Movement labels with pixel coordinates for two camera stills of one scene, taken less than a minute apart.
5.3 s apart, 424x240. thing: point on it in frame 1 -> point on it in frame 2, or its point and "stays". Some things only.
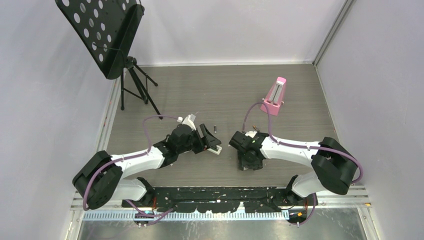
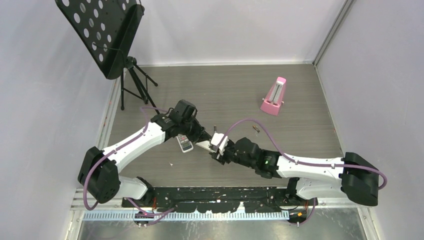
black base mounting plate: [220, 200] stays
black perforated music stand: [109, 27] stays
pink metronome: [274, 96] stays
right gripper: [242, 163] -> [222, 158]
